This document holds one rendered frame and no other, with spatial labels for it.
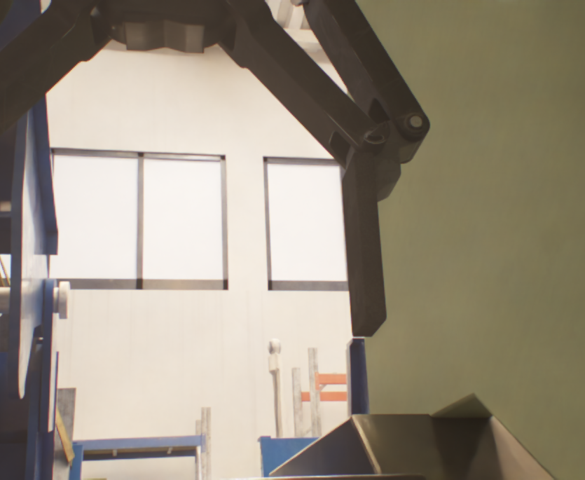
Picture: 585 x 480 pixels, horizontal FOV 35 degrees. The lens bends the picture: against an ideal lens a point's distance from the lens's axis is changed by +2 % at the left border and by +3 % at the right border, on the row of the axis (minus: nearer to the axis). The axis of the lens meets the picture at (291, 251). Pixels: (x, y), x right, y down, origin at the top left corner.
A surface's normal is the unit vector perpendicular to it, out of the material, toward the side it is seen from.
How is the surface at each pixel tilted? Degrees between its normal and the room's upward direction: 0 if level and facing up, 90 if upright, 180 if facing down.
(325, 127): 130
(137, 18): 90
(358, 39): 90
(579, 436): 90
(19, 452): 102
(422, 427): 37
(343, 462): 90
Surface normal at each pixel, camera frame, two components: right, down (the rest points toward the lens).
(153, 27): 0.30, 0.91
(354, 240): -0.99, 0.00
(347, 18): 0.12, -0.33
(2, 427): 0.18, -0.04
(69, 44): 0.79, 0.61
